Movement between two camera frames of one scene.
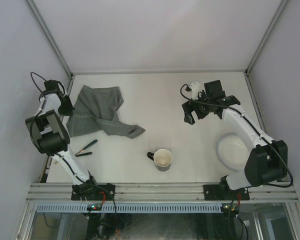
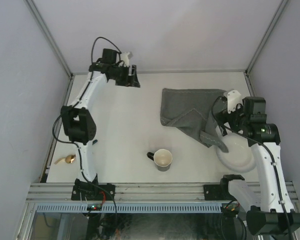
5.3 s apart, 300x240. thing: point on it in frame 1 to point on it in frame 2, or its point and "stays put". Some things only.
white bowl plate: [232, 150] stays put
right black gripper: [189, 106] to [223, 116]
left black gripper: [68, 111] to [129, 81]
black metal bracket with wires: [100, 192] stays put
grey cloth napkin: [96, 109] to [193, 110]
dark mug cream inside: [162, 158] stays put
